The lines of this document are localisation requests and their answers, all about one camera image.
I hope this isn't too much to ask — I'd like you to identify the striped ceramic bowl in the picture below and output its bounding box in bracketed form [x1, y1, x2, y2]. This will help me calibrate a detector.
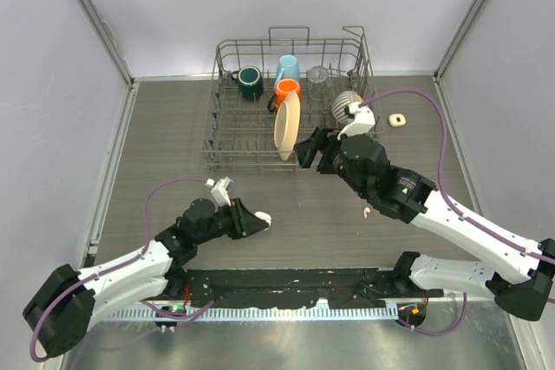
[330, 90, 363, 126]

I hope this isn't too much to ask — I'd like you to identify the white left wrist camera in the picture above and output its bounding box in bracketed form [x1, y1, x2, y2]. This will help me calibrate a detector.
[205, 177, 233, 207]

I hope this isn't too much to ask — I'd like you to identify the clear glass cup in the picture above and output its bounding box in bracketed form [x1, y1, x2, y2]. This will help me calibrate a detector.
[307, 66, 332, 101]

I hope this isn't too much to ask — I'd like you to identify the light blue mug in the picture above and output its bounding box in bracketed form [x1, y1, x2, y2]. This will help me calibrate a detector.
[275, 55, 300, 84]

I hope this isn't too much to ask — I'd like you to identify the grey wire dish rack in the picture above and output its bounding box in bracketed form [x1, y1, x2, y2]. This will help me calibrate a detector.
[202, 25, 376, 170]

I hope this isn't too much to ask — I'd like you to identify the dark green mug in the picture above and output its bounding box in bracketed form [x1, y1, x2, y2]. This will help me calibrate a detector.
[231, 66, 264, 101]

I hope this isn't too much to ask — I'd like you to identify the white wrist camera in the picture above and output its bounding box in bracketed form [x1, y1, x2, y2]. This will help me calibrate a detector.
[205, 177, 233, 207]
[337, 102, 375, 140]

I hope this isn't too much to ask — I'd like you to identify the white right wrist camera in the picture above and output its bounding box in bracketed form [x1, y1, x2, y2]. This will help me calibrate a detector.
[337, 102, 375, 140]

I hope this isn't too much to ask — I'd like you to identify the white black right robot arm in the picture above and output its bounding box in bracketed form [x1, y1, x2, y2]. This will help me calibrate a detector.
[294, 127, 554, 321]

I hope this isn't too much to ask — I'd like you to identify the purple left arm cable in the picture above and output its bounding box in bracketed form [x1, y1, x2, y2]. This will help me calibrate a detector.
[29, 176, 218, 363]

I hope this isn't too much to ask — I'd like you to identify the orange mug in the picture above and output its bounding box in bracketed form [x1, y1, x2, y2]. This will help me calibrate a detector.
[267, 78, 302, 114]

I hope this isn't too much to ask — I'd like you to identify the beige plate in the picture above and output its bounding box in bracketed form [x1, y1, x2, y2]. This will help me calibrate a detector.
[274, 94, 301, 161]

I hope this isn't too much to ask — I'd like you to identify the white slotted cable duct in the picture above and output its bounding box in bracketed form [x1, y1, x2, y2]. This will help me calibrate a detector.
[105, 302, 399, 322]

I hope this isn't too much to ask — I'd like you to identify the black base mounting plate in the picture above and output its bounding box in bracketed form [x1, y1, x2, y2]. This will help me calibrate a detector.
[162, 268, 443, 309]

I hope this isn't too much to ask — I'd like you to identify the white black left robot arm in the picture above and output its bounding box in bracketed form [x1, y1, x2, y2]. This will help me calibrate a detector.
[23, 198, 271, 362]

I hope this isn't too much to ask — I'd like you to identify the beige small earbud case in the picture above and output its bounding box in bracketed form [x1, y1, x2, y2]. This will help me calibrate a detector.
[388, 114, 407, 127]

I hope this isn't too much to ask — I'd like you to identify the white earbud charging case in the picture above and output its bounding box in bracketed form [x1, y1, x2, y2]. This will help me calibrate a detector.
[254, 211, 272, 230]

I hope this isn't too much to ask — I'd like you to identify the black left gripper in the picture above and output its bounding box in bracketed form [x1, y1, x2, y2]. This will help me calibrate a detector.
[194, 197, 268, 244]

